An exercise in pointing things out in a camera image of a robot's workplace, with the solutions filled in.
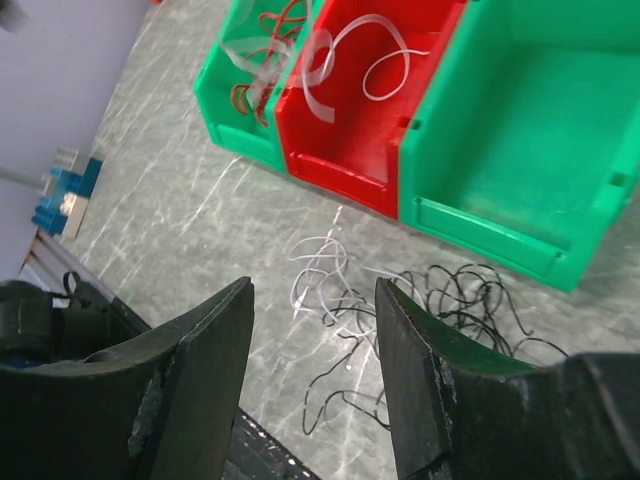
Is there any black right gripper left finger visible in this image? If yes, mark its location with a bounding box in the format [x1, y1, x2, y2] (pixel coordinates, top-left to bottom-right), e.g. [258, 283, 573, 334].
[1, 277, 254, 479]

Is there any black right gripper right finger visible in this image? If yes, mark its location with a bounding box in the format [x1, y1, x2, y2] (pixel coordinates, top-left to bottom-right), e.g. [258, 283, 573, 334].
[375, 279, 639, 479]

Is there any white cable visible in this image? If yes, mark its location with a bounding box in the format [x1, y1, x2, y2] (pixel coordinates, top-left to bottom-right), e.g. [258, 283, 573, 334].
[217, 13, 431, 336]

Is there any red cable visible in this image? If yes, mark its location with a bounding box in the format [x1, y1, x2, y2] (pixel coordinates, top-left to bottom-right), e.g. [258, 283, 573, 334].
[229, 0, 311, 124]

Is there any blue toy block stack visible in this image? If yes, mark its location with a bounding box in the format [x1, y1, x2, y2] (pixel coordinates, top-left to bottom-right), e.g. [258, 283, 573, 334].
[31, 148, 103, 239]

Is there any right green plastic bin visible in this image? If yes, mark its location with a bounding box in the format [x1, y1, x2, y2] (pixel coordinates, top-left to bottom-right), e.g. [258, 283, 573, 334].
[399, 1, 639, 292]

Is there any green plastic bin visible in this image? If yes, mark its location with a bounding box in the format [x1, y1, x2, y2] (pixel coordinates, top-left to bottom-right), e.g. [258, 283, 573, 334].
[399, 1, 639, 292]
[194, 1, 324, 173]

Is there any red plastic bin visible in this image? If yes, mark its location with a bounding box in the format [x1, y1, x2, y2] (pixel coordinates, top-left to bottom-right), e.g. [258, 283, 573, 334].
[275, 1, 466, 219]

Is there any left green plastic bin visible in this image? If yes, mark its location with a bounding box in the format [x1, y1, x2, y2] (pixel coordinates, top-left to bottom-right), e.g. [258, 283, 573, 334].
[194, 1, 324, 173]

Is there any aluminium frame rail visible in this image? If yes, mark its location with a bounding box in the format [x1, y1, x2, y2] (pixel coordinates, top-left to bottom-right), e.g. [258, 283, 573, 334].
[18, 230, 115, 301]

